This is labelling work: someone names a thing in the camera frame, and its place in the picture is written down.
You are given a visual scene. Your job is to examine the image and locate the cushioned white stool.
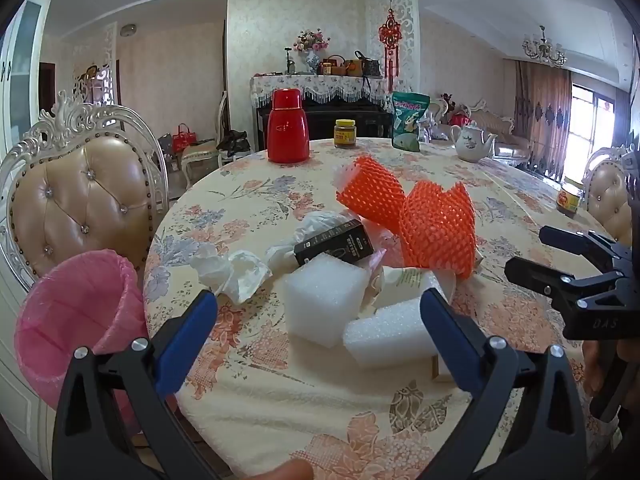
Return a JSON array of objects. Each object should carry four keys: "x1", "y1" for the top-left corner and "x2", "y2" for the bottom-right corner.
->
[{"x1": 181, "y1": 142, "x2": 223, "y2": 188}]

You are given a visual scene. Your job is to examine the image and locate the white glass door cabinet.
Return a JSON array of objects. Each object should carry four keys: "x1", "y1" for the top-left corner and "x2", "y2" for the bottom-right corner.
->
[{"x1": 0, "y1": 0, "x2": 56, "y2": 461}]

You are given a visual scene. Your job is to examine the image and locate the white tissue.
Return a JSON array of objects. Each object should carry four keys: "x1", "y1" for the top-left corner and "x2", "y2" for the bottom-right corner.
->
[{"x1": 190, "y1": 245, "x2": 273, "y2": 305}]

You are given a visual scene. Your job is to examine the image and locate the large white foam block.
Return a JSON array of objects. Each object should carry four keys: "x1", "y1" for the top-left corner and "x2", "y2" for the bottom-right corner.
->
[{"x1": 283, "y1": 253, "x2": 373, "y2": 350}]

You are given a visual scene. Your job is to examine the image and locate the white wooden chair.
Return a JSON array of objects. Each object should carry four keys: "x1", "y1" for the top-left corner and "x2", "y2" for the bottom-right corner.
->
[{"x1": 215, "y1": 90, "x2": 251, "y2": 166}]

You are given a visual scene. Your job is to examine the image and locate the yellow lid glass jar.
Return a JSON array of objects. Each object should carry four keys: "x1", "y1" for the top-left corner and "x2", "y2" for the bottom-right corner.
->
[
  {"x1": 556, "y1": 177, "x2": 585, "y2": 218},
  {"x1": 334, "y1": 119, "x2": 357, "y2": 149}
]

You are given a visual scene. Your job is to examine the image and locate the ornate white sofa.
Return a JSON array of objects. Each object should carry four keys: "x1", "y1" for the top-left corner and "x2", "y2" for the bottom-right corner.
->
[{"x1": 425, "y1": 95, "x2": 531, "y2": 166}]

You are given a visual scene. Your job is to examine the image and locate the patterned brown curtain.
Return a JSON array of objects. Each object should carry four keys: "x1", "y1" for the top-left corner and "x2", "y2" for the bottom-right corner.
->
[{"x1": 512, "y1": 60, "x2": 572, "y2": 181}]

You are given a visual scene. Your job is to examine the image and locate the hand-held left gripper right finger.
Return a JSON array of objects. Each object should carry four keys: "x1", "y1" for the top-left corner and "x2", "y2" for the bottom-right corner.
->
[{"x1": 420, "y1": 287, "x2": 588, "y2": 480}]

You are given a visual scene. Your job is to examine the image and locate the white paper packet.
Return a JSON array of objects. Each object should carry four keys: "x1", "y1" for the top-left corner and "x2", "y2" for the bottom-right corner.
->
[{"x1": 372, "y1": 265, "x2": 456, "y2": 311}]

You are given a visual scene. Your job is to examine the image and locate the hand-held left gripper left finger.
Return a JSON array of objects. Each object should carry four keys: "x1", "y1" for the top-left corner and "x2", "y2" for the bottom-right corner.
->
[{"x1": 52, "y1": 289, "x2": 221, "y2": 480}]

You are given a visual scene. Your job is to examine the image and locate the orange foam fruit net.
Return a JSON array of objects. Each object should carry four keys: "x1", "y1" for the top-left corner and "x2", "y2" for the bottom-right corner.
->
[
  {"x1": 398, "y1": 181, "x2": 477, "y2": 281},
  {"x1": 336, "y1": 156, "x2": 407, "y2": 236}
]

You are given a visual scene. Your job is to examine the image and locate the dark cloth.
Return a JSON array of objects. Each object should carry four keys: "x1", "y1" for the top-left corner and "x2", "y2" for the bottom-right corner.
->
[{"x1": 216, "y1": 130, "x2": 251, "y2": 158}]

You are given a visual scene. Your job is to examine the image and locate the red bags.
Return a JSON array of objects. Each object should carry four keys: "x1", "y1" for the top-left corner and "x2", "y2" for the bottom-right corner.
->
[{"x1": 171, "y1": 124, "x2": 198, "y2": 153}]

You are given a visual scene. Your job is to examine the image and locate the red knot wall ornament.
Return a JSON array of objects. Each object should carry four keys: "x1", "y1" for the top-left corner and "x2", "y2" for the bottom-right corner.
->
[{"x1": 377, "y1": 10, "x2": 403, "y2": 93}]

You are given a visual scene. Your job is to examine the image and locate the crystal chandelier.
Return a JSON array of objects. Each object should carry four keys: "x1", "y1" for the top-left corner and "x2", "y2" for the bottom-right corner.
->
[{"x1": 522, "y1": 25, "x2": 568, "y2": 68}]

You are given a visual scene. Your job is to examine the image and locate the floral lace piano cover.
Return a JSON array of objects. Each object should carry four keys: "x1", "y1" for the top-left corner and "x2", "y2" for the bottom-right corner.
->
[{"x1": 250, "y1": 74, "x2": 388, "y2": 108}]

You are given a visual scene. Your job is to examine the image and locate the beige tufted ornate chair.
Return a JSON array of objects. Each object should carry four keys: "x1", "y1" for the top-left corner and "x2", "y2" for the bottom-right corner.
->
[
  {"x1": 582, "y1": 145, "x2": 636, "y2": 246},
  {"x1": 0, "y1": 90, "x2": 171, "y2": 311}
]

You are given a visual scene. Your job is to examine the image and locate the small black carton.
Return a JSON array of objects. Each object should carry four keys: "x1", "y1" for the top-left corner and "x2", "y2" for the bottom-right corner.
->
[{"x1": 293, "y1": 220, "x2": 376, "y2": 267}]

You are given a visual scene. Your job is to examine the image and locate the floral tablecloth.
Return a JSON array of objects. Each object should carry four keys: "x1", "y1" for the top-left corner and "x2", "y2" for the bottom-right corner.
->
[{"x1": 142, "y1": 137, "x2": 626, "y2": 480}]

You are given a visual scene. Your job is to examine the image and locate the window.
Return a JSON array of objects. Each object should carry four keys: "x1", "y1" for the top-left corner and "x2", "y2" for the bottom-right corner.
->
[{"x1": 570, "y1": 82, "x2": 631, "y2": 181}]

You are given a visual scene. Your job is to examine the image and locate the dark handbag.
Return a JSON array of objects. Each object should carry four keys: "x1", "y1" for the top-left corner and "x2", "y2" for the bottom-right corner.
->
[{"x1": 355, "y1": 50, "x2": 381, "y2": 78}]

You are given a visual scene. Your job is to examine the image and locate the red thermos flask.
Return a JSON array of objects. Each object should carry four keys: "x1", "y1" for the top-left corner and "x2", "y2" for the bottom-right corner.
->
[{"x1": 266, "y1": 88, "x2": 309, "y2": 164}]

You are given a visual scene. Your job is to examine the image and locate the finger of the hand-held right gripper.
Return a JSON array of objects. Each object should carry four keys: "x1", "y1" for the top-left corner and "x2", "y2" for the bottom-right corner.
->
[
  {"x1": 540, "y1": 226, "x2": 632, "y2": 266},
  {"x1": 505, "y1": 257, "x2": 626, "y2": 311}
]

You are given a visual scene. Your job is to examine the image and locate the person's right hand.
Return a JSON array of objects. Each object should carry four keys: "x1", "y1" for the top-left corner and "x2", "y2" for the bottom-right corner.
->
[{"x1": 582, "y1": 340, "x2": 607, "y2": 397}]

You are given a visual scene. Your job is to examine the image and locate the black piano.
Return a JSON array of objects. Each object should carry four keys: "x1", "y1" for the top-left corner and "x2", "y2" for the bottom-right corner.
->
[{"x1": 255, "y1": 105, "x2": 393, "y2": 153}]

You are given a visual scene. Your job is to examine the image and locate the person's left hand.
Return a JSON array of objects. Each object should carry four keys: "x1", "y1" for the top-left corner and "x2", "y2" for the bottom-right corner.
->
[{"x1": 250, "y1": 459, "x2": 315, "y2": 480}]

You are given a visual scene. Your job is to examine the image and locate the white porcelain teapot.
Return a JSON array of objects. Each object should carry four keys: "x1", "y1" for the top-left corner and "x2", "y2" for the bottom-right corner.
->
[{"x1": 449, "y1": 121, "x2": 498, "y2": 163}]

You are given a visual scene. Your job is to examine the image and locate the green snack bag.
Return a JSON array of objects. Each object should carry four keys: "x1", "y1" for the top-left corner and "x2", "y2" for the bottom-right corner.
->
[{"x1": 391, "y1": 91, "x2": 432, "y2": 153}]

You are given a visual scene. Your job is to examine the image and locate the pink lined waste bin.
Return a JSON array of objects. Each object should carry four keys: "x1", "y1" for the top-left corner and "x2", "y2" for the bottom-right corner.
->
[{"x1": 14, "y1": 249, "x2": 151, "y2": 411}]

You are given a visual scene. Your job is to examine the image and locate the white carved screen panel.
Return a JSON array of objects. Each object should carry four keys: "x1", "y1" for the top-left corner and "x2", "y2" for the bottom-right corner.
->
[
  {"x1": 365, "y1": 0, "x2": 418, "y2": 96},
  {"x1": 75, "y1": 22, "x2": 118, "y2": 106}
]

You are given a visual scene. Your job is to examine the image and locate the flower vase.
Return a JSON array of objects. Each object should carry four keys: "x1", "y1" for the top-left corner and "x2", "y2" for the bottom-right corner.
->
[{"x1": 292, "y1": 30, "x2": 332, "y2": 75}]

